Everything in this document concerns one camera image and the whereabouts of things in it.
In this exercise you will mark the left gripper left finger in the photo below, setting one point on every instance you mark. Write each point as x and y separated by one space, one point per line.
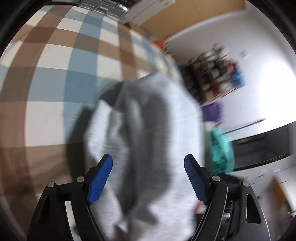
50 221

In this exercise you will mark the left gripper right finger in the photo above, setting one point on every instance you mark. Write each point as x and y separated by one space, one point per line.
232 208

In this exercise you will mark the light grey hoodie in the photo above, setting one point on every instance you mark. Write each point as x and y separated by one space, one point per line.
148 126

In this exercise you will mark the teal garment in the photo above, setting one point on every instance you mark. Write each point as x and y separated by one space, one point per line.
221 153

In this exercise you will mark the purple bag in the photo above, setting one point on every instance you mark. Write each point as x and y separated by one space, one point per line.
213 112

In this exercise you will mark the wooden shoe rack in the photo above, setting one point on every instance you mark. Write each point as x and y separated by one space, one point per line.
212 75

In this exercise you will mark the checkered bed cover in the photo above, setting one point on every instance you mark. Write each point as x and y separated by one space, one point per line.
53 72

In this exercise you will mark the red plastic bag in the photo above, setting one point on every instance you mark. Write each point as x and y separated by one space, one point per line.
160 43

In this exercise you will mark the wooden door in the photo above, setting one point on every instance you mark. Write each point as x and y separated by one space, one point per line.
184 14

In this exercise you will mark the silver flat suitcase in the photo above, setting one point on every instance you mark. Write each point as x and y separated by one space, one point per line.
108 8

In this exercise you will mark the wall light switch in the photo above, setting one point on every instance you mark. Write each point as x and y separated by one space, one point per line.
243 54

